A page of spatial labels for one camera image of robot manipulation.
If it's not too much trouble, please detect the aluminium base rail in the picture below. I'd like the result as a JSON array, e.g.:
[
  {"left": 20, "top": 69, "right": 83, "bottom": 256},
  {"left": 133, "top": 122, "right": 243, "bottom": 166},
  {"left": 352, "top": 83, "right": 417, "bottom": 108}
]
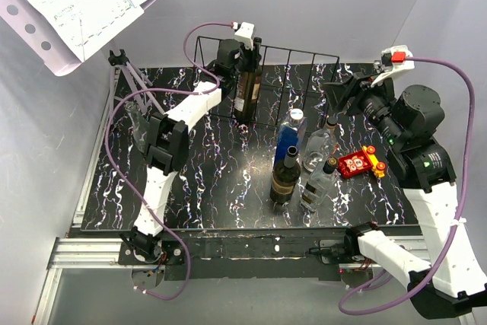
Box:
[{"left": 32, "top": 60, "right": 476, "bottom": 325}]

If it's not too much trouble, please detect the dark green wine bottle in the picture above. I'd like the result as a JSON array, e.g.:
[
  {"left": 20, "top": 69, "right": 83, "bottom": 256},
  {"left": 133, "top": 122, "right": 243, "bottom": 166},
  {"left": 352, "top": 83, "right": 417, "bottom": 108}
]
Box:
[
  {"left": 269, "top": 146, "right": 301, "bottom": 204},
  {"left": 234, "top": 37, "right": 263, "bottom": 123}
]

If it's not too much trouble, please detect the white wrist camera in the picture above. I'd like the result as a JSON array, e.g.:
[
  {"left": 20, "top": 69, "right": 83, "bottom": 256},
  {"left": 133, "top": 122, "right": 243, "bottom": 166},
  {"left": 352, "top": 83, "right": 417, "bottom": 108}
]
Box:
[
  {"left": 371, "top": 45, "right": 415, "bottom": 88},
  {"left": 231, "top": 22, "right": 255, "bottom": 50}
]

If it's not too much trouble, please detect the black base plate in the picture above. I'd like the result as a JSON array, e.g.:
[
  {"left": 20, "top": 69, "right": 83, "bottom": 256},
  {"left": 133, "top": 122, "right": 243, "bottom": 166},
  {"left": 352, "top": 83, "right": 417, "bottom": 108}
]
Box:
[{"left": 119, "top": 228, "right": 356, "bottom": 281}]

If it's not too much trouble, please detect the lilac music stand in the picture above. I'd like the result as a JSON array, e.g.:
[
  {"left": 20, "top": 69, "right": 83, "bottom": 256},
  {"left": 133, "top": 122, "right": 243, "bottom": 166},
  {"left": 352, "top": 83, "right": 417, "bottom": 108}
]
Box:
[{"left": 0, "top": 0, "right": 186, "bottom": 126}]

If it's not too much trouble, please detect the tall clear bottle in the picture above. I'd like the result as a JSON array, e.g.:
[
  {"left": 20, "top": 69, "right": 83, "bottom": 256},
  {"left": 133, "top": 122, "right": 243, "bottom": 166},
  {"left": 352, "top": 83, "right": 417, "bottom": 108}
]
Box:
[{"left": 124, "top": 101, "right": 149, "bottom": 154}]

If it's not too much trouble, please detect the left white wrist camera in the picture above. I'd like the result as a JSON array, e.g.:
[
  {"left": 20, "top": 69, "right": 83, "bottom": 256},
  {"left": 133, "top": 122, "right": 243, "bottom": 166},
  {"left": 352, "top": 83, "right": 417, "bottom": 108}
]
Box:
[{"left": 231, "top": 22, "right": 255, "bottom": 50}]

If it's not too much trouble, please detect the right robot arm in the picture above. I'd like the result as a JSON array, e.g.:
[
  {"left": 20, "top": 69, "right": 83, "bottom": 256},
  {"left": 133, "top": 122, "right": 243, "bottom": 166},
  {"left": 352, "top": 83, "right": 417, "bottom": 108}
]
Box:
[{"left": 323, "top": 74, "right": 486, "bottom": 320}]

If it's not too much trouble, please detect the clear square bottle orange label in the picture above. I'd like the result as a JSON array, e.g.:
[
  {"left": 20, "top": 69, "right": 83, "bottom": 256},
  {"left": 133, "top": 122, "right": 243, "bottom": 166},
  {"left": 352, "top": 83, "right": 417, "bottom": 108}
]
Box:
[{"left": 300, "top": 156, "right": 339, "bottom": 212}]

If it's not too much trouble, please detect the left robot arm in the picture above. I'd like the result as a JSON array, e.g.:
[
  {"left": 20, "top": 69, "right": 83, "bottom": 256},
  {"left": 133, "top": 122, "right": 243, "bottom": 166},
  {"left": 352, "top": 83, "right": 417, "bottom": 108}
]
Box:
[{"left": 123, "top": 37, "right": 262, "bottom": 264}]

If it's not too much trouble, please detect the black wire wine rack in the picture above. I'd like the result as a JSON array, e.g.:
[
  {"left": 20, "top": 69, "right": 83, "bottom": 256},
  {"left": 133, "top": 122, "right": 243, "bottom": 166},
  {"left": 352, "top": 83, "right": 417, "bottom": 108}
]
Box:
[{"left": 197, "top": 44, "right": 340, "bottom": 131}]

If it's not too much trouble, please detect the blue square glass bottle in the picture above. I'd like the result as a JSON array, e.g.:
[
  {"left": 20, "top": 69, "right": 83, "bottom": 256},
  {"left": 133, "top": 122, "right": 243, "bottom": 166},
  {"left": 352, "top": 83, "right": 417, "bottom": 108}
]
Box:
[{"left": 274, "top": 108, "right": 307, "bottom": 164}]

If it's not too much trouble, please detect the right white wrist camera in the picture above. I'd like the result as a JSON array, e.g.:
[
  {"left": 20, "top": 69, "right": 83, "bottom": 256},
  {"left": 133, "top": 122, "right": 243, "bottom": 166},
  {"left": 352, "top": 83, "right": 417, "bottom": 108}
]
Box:
[{"left": 371, "top": 45, "right": 415, "bottom": 88}]

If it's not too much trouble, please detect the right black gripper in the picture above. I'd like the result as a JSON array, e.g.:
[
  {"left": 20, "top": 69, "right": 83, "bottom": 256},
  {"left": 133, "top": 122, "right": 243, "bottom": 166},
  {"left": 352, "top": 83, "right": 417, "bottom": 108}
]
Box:
[{"left": 321, "top": 69, "right": 405, "bottom": 148}]

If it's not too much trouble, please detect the clear round bottle cork stopper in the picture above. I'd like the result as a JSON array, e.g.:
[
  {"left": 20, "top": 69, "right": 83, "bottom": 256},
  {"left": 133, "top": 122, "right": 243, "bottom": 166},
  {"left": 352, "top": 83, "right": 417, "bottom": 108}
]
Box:
[{"left": 302, "top": 116, "right": 339, "bottom": 173}]

